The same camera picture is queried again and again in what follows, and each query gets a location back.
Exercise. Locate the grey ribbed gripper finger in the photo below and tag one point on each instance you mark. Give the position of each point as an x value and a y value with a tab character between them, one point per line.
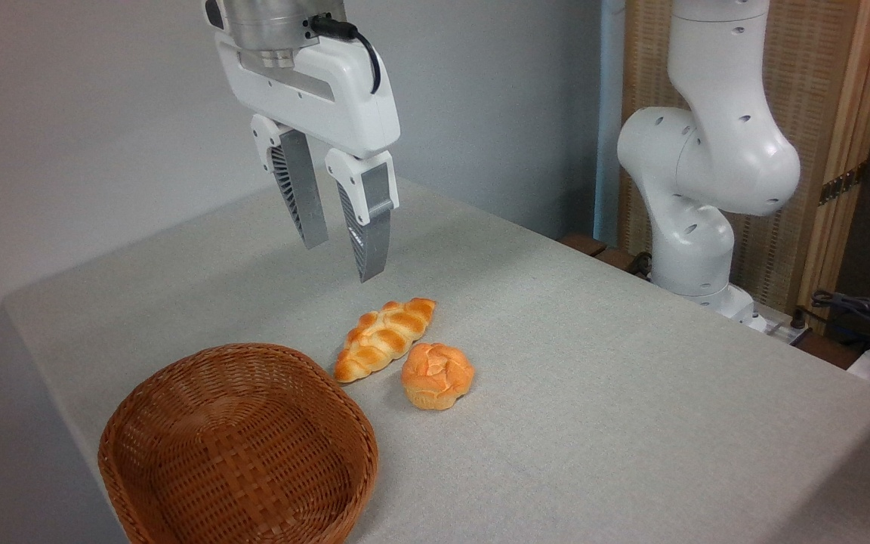
371	227
303	189

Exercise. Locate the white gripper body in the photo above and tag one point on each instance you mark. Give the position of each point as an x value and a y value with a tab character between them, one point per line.
329	91

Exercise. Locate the round bread roll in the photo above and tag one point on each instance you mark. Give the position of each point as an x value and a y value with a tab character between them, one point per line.
437	376

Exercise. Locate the braided bread loaf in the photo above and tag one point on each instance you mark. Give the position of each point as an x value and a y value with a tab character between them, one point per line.
386	336

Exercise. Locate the brown wicker basket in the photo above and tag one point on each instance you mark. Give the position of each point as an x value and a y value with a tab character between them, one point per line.
239	453

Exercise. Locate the grey tablecloth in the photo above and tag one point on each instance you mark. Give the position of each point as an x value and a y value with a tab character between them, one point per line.
593	378

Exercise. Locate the metal screen hinge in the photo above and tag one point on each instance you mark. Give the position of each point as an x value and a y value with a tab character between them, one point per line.
843	183

